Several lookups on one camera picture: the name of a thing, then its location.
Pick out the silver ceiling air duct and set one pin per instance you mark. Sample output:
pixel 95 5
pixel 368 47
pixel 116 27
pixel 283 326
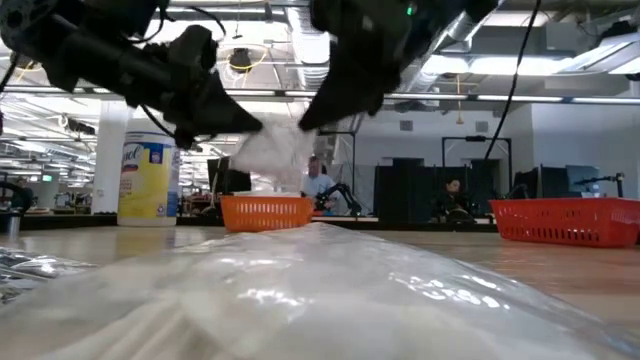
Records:
pixel 465 27
pixel 300 45

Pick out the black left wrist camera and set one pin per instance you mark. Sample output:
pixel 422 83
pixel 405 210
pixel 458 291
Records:
pixel 197 45

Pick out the Lysol wipes canister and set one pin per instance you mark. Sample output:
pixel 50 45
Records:
pixel 147 185

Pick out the silver nail clipper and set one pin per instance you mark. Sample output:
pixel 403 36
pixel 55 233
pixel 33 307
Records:
pixel 30 270

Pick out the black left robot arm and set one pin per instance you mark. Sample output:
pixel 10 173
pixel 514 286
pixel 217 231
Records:
pixel 75 45

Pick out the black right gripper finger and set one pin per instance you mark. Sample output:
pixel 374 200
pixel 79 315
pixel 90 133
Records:
pixel 370 90
pixel 332 85

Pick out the orange plastic basket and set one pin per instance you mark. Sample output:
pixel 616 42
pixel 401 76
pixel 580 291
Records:
pixel 265 214

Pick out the black partition panel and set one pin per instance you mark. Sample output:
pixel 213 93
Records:
pixel 405 192

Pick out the white column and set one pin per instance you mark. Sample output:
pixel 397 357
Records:
pixel 110 165

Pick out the grey computer monitor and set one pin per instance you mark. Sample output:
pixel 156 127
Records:
pixel 582 180

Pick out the overhead LED light bar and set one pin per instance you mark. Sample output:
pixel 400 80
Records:
pixel 525 98

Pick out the black aluminium table frame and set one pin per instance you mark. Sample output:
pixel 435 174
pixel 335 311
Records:
pixel 400 225

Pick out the black computer monitor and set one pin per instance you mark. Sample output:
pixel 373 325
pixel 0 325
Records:
pixel 235 181

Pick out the black overhead camera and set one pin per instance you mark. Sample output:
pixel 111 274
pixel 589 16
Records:
pixel 241 60

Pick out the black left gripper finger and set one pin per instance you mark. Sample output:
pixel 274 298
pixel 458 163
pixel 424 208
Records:
pixel 200 132
pixel 222 107

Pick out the black metal frame stand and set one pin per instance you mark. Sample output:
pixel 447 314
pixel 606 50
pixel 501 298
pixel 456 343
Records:
pixel 345 133
pixel 475 137

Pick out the person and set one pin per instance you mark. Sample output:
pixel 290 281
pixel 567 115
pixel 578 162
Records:
pixel 452 197
pixel 317 184

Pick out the red plastic basket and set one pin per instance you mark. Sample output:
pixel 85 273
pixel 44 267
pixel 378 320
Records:
pixel 560 222

